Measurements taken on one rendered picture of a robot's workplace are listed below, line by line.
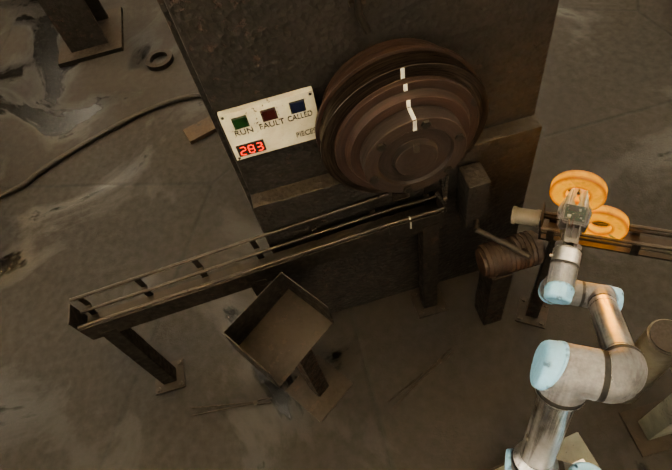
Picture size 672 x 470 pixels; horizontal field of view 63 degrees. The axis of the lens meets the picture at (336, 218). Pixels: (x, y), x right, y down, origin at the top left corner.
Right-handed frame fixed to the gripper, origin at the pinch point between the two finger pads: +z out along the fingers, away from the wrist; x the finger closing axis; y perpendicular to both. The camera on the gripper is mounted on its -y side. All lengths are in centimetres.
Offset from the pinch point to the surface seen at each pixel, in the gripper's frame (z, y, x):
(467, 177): -1.0, -5.8, 32.8
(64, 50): 78, -105, 334
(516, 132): 16.3, -3.2, 21.3
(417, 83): -2, 47, 44
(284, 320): -61, -10, 78
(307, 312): -56, -11, 72
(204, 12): -7, 71, 89
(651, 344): -34, -27, -31
